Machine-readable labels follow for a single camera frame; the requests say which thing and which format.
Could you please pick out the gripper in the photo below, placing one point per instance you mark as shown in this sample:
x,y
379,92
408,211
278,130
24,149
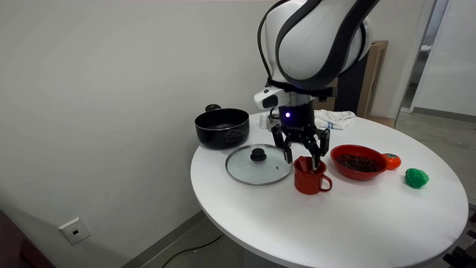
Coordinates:
x,y
299,119

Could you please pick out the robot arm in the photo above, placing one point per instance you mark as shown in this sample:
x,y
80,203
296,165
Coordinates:
x,y
316,41

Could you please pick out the red spoon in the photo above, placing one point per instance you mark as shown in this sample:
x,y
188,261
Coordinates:
x,y
303,164

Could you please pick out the red bowl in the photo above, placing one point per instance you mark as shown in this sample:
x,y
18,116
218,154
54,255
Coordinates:
x,y
357,175

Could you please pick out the red mug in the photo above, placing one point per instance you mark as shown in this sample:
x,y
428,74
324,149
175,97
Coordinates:
x,y
308,182

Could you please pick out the white cloth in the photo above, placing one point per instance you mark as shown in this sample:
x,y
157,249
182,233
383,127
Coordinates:
x,y
334,119

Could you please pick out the small white shaker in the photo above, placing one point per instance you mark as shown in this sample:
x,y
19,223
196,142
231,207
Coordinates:
x,y
263,121

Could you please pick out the glass pot lid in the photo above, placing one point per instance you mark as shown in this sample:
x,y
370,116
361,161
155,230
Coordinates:
x,y
256,167

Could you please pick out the heap of coffee beans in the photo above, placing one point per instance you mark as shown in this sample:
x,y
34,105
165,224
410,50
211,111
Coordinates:
x,y
357,163

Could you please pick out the black cooking pot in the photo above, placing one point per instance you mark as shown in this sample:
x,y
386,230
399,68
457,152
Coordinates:
x,y
222,130

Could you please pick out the orange toy tomato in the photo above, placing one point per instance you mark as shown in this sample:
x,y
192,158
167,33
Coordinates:
x,y
393,161

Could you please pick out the wooden board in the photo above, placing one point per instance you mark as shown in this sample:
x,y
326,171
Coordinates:
x,y
373,78

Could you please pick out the green toy vegetable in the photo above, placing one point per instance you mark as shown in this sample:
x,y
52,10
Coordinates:
x,y
416,178

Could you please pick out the dark red furniture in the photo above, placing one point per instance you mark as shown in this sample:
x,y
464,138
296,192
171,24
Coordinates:
x,y
18,245

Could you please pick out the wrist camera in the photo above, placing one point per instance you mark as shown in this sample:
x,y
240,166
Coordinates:
x,y
327,92

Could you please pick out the white wall socket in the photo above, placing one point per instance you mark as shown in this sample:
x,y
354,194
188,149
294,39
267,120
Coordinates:
x,y
74,231

